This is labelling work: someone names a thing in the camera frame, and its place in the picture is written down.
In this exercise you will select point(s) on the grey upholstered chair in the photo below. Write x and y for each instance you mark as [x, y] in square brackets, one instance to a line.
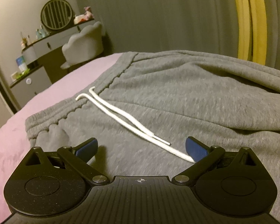
[83, 46]

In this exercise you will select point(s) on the pink bed blanket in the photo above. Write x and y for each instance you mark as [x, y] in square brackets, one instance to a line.
[14, 143]

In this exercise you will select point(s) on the dark vanity desk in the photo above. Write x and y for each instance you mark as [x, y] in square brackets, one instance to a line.
[44, 58]

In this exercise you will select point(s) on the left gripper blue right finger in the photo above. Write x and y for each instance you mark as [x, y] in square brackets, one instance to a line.
[205, 158]

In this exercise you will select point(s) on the blue white box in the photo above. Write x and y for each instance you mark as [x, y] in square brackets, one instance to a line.
[21, 63]

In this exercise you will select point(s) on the grey-green curtain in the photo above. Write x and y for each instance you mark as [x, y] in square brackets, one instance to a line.
[197, 25]

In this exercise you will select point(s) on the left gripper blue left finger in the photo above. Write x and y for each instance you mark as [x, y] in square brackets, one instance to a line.
[76, 158]

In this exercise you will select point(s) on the pink plush toy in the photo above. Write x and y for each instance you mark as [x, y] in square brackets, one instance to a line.
[88, 15]

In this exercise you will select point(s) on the yellow curtain strip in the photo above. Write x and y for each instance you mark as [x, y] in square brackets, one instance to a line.
[252, 36]

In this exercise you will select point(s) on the round vanity mirror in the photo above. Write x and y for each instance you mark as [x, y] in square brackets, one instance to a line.
[57, 15]

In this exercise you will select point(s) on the grey sweatpants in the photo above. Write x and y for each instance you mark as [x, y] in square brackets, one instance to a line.
[217, 99]

